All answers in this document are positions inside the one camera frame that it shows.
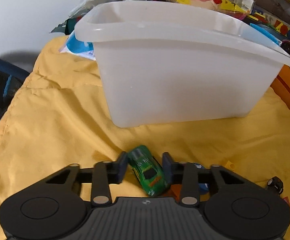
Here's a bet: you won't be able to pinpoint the green toy race car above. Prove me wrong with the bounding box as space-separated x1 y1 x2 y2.
127 145 168 197

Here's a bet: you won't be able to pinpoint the orange building block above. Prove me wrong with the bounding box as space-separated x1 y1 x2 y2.
167 184 182 202

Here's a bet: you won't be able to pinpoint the yellow small building brick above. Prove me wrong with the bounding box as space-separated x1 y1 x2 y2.
223 160 235 171

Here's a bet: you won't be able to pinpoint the yellow quilted blanket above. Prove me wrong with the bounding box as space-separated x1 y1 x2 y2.
0 37 290 239

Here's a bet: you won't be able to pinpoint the white plastic storage bin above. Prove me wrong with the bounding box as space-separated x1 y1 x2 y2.
74 1 290 127

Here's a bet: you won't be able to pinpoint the black toy car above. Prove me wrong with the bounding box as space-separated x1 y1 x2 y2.
266 176 284 195

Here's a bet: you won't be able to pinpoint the white wipes packet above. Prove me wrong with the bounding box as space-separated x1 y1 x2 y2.
59 31 96 61

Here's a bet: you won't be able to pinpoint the dark green tissue pack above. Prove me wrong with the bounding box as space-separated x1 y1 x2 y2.
51 16 82 35

